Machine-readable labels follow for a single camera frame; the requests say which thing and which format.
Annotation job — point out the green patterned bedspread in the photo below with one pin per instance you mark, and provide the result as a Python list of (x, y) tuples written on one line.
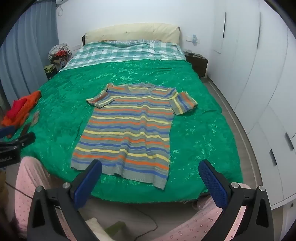
[(196, 104)]

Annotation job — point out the pile of mixed clothes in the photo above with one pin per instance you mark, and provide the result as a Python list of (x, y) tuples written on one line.
[(54, 67)]

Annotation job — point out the white air conditioner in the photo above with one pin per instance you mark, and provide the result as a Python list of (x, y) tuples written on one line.
[(62, 1)]

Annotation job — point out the person's right leg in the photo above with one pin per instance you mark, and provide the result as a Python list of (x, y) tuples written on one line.
[(196, 227)]

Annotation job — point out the cream padded headboard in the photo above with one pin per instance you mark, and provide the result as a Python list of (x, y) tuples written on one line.
[(131, 32)]

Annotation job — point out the dark wooden bedside table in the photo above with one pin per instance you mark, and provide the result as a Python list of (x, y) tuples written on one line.
[(197, 63)]

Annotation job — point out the white slipper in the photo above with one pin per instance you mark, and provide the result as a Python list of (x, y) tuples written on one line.
[(96, 228)]

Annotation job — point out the white wardrobe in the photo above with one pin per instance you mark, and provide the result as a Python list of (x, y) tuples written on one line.
[(242, 69)]

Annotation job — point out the orange cloth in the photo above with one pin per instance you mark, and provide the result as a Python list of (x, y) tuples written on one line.
[(30, 102)]

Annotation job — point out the red cloth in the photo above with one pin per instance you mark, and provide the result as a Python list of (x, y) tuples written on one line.
[(16, 107)]

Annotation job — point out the blue-grey curtain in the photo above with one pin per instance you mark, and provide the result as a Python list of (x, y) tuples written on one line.
[(23, 58)]

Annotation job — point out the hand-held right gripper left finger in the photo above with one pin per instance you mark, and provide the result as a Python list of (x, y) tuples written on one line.
[(89, 183)]

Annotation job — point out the striped knit sweater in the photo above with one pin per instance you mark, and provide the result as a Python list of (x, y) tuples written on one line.
[(129, 129)]

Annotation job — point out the green slipper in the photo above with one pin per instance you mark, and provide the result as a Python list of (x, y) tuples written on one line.
[(115, 228)]

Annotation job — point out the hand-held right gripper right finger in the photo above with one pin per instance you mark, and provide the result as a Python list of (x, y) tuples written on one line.
[(214, 183)]

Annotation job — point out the grey knitted hat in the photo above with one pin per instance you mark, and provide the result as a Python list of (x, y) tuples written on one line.
[(60, 49)]

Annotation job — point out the green plaid bed sheet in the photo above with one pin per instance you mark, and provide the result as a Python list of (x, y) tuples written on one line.
[(104, 54)]

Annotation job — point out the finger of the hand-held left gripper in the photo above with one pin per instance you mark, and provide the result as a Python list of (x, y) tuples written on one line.
[(24, 140), (6, 132)]

